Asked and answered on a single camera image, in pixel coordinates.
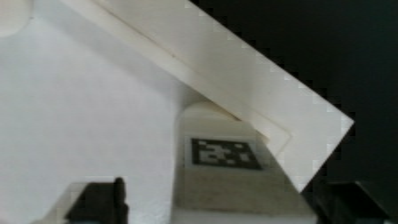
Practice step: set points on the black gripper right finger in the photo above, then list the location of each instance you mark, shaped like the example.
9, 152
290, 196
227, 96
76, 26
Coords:
345, 205

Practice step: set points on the white square tabletop part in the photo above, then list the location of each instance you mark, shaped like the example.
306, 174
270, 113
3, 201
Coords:
108, 64

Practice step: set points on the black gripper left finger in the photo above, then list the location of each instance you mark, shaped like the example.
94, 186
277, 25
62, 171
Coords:
99, 207

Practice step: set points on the white table leg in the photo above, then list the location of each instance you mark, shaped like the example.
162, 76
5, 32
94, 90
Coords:
231, 187

